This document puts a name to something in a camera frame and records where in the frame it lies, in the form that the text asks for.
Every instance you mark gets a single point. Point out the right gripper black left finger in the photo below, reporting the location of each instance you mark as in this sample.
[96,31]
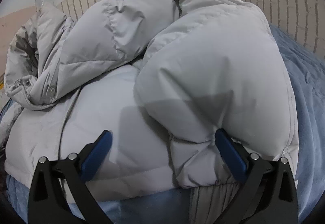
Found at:
[58,193]

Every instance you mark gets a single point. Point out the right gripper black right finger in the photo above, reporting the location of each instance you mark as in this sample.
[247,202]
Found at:
[267,191]

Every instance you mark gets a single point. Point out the grey puffer jacket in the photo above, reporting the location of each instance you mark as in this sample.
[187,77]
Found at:
[162,76]

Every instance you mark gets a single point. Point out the blue bed blanket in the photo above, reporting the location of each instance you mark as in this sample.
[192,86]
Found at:
[306,73]

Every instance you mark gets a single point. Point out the pink padded headboard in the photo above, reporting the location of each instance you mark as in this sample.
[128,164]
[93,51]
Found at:
[10,25]

